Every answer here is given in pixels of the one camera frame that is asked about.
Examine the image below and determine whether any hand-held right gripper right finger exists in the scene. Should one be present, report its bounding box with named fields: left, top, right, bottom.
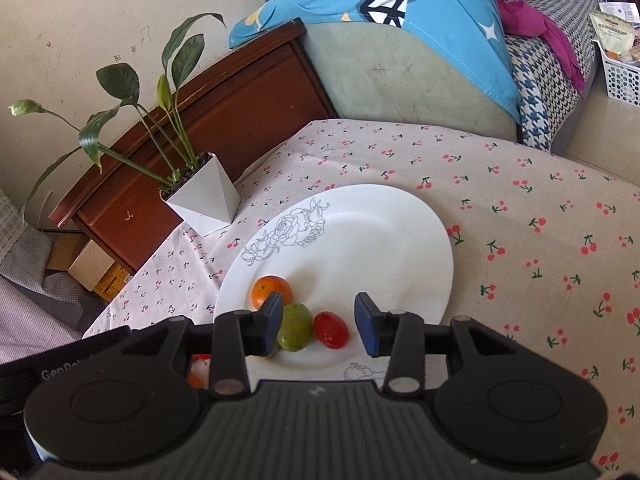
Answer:
left=354, top=291, right=518, bottom=395

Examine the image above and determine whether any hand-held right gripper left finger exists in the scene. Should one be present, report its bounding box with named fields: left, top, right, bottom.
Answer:
left=117, top=291, right=285, bottom=395

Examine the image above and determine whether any green round fruit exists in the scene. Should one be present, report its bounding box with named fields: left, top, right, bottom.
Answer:
left=276, top=303, right=315, bottom=352

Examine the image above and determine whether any orange tangerine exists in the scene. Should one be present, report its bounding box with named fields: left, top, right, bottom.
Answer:
left=251, top=275, right=293, bottom=311

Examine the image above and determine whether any red tomato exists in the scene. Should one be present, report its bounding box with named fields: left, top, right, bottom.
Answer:
left=313, top=311, right=349, bottom=349

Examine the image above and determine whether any white plate with rose drawing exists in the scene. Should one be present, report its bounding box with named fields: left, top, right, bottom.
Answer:
left=213, top=184, right=455, bottom=385

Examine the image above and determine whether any checked grey shirt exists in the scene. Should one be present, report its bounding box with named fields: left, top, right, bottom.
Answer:
left=0, top=190, right=108, bottom=366

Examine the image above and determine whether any brown cardboard box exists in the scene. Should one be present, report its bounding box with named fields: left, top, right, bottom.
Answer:
left=46, top=235, right=133, bottom=303

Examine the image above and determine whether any potted plant in white pot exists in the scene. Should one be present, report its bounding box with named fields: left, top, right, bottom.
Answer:
left=7, top=12, right=242, bottom=237

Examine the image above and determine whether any cherry print tablecloth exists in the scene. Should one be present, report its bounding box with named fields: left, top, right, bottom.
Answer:
left=82, top=119, right=640, bottom=471

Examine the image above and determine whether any dark wooden headboard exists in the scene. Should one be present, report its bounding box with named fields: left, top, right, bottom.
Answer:
left=48, top=17, right=338, bottom=276

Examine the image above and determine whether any green mattress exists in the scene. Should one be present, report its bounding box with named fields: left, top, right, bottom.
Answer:
left=300, top=20, right=518, bottom=143

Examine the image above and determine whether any blue printed quilt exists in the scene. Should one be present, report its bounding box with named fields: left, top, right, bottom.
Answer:
left=229, top=0, right=523, bottom=123

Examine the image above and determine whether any houndstooth blanket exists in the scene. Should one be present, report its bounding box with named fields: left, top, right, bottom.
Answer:
left=505, top=0, right=608, bottom=153

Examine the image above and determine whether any magenta cloth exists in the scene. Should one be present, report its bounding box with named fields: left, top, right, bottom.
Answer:
left=492, top=0, right=586, bottom=92

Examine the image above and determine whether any white plastic basket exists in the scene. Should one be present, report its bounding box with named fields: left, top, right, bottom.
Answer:
left=592, top=40, right=640, bottom=108

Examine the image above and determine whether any green snack packet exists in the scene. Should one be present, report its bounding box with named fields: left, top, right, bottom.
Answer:
left=589, top=10, right=638, bottom=56

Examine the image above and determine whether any white paper package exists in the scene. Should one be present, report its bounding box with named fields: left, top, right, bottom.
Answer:
left=599, top=1, right=640, bottom=23

